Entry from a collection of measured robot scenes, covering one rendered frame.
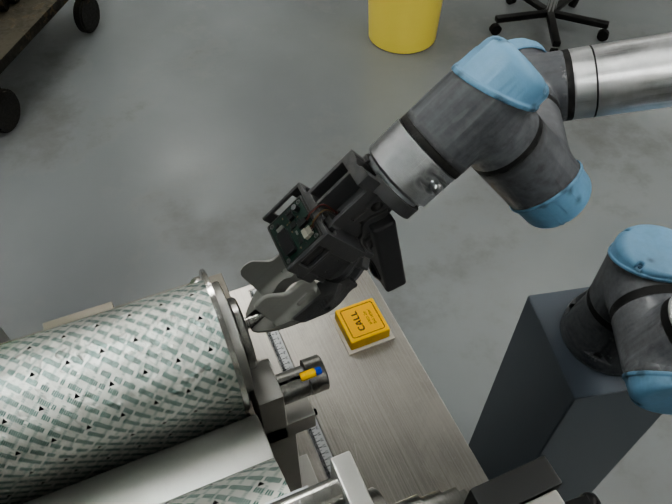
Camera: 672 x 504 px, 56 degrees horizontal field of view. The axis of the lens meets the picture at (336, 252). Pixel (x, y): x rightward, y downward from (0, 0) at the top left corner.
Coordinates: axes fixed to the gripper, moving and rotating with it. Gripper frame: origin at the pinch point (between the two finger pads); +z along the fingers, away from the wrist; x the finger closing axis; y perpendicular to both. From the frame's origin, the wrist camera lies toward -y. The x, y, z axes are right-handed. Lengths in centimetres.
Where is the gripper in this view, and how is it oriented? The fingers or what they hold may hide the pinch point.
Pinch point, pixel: (264, 317)
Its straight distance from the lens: 67.1
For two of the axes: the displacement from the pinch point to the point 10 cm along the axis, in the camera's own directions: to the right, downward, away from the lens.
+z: -7.0, 6.4, 3.0
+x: 3.9, 7.1, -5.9
